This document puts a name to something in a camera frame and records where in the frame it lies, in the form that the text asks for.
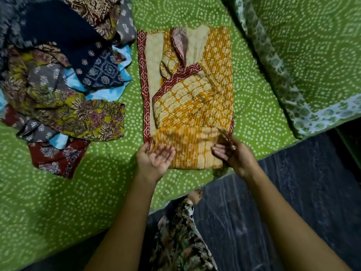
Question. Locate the olive floral garment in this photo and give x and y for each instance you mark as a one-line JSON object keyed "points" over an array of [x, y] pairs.
{"points": [[84, 118]]}

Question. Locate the green dotted bedsheet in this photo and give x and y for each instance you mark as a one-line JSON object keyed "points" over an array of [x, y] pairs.
{"points": [[253, 110]]}

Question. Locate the person's floral trouser leg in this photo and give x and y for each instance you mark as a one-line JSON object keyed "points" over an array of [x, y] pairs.
{"points": [[180, 245]]}

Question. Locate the grey floral cloth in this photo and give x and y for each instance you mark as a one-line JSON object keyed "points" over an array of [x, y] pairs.
{"points": [[127, 25]]}

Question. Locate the maroon printed garment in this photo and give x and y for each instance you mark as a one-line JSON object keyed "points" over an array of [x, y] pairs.
{"points": [[57, 160]]}

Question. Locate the grey printed garment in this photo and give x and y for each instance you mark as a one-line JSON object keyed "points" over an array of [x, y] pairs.
{"points": [[45, 78]]}

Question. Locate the person's left forearm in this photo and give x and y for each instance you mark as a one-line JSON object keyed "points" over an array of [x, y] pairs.
{"points": [[127, 228]]}

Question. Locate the person's left thumb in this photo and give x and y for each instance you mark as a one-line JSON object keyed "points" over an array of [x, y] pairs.
{"points": [[144, 148]]}

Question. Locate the person's left hand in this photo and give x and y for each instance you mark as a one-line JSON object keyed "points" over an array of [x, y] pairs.
{"points": [[152, 166]]}

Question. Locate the person's right forearm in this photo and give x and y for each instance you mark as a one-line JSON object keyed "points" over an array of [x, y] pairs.
{"points": [[287, 228]]}

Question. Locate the person's foot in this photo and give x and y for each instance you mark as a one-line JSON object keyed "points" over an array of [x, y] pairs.
{"points": [[195, 196]]}

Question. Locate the navy blue printed garment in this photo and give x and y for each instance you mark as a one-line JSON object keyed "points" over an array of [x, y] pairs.
{"points": [[56, 28]]}

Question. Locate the yellow printed garment red trim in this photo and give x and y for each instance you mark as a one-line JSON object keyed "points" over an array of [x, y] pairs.
{"points": [[194, 104]]}

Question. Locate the person's right hand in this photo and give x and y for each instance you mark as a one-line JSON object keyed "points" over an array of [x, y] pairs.
{"points": [[239, 158]]}

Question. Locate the light blue cloth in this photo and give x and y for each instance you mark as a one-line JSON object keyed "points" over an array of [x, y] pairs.
{"points": [[108, 93]]}

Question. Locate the green quilt floral border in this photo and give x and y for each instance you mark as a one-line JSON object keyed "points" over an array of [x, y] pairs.
{"points": [[310, 53]]}

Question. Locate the brown patterned garment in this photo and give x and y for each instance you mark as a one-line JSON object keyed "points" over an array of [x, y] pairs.
{"points": [[90, 11]]}

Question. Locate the person's right fingers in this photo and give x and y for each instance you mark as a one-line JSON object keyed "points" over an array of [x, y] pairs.
{"points": [[222, 150]]}

